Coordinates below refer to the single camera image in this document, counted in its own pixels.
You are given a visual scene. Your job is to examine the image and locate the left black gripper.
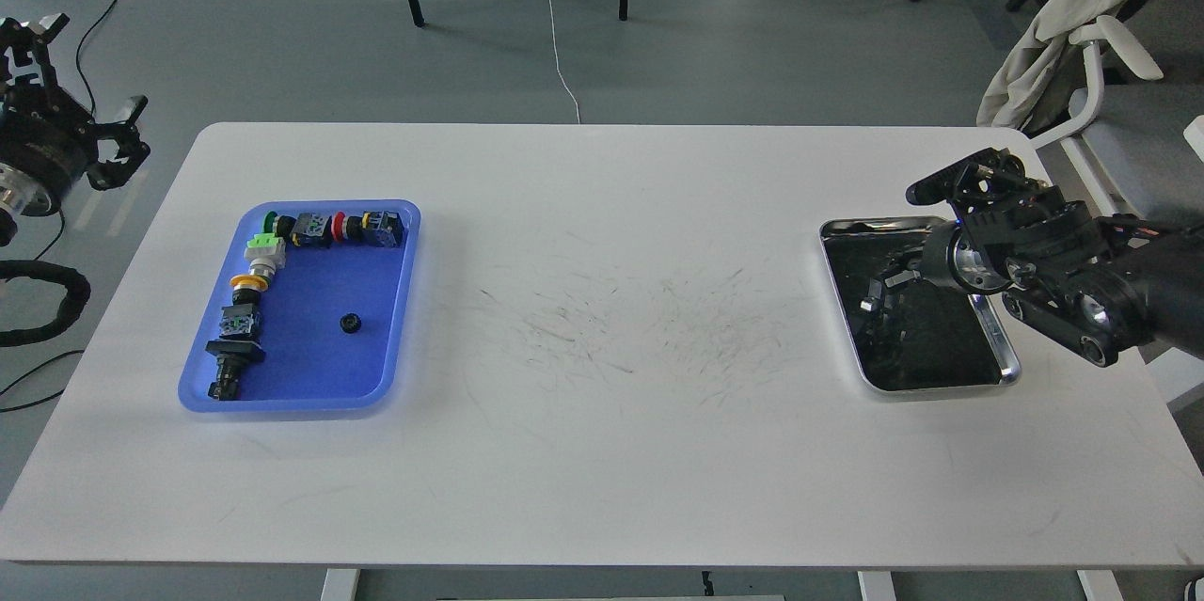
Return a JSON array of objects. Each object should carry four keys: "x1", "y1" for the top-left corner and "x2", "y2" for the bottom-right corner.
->
[{"x1": 858, "y1": 223, "x2": 1003, "y2": 320}]

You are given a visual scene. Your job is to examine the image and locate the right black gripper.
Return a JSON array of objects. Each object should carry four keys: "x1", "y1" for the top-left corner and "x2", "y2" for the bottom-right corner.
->
[{"x1": 1, "y1": 13, "x2": 151, "y2": 220}]

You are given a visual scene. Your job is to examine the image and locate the small black gear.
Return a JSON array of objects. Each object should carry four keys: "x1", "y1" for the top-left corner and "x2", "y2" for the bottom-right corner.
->
[{"x1": 340, "y1": 312, "x2": 364, "y2": 334}]

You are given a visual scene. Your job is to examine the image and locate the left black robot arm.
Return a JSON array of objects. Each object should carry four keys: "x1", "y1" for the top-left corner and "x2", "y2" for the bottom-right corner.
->
[{"x1": 851, "y1": 188, "x2": 1202, "y2": 367}]

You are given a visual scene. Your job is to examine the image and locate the silver metal tray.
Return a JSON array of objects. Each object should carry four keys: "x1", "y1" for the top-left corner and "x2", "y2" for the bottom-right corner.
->
[{"x1": 818, "y1": 216, "x2": 1021, "y2": 397}]

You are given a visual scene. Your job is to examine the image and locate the blue plastic tray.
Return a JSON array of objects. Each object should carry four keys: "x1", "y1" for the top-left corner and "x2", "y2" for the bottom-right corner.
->
[{"x1": 178, "y1": 199, "x2": 421, "y2": 413}]

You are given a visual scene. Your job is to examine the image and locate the black green contact block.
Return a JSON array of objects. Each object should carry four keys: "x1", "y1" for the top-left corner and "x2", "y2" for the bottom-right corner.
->
[{"x1": 218, "y1": 289, "x2": 262, "y2": 342}]

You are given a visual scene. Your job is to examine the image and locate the chair with beige cloth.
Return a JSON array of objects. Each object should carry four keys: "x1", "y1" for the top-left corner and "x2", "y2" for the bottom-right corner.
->
[{"x1": 976, "y1": 0, "x2": 1203, "y2": 224}]

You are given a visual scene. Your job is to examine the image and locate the blue black contact block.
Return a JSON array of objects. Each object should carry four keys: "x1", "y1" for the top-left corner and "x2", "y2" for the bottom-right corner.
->
[{"x1": 360, "y1": 210, "x2": 405, "y2": 248}]

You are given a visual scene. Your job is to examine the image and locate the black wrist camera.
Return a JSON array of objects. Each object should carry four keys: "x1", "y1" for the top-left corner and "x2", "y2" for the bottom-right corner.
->
[{"x1": 905, "y1": 148, "x2": 1029, "y2": 210}]

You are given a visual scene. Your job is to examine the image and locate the black floor cable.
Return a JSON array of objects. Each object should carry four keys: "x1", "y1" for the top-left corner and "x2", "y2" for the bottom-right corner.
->
[{"x1": 0, "y1": 0, "x2": 132, "y2": 414}]

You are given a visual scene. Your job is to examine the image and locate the white green switch block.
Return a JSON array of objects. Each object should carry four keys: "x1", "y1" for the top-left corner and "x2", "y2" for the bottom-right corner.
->
[{"x1": 244, "y1": 232, "x2": 287, "y2": 271}]

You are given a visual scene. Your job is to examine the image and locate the yellow push button switch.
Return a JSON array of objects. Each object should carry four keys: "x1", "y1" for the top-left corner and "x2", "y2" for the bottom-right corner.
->
[{"x1": 230, "y1": 265, "x2": 276, "y2": 293}]

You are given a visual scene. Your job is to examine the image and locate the black switch contact block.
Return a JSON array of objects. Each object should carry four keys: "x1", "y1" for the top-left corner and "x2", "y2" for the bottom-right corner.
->
[{"x1": 289, "y1": 213, "x2": 334, "y2": 248}]

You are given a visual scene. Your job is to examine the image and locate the red push button switch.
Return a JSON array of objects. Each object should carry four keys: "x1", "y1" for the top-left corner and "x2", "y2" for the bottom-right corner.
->
[{"x1": 330, "y1": 211, "x2": 364, "y2": 244}]

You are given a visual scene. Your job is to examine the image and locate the white floor cable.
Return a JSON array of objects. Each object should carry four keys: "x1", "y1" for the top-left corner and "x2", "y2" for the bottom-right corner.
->
[{"x1": 450, "y1": 0, "x2": 612, "y2": 125}]

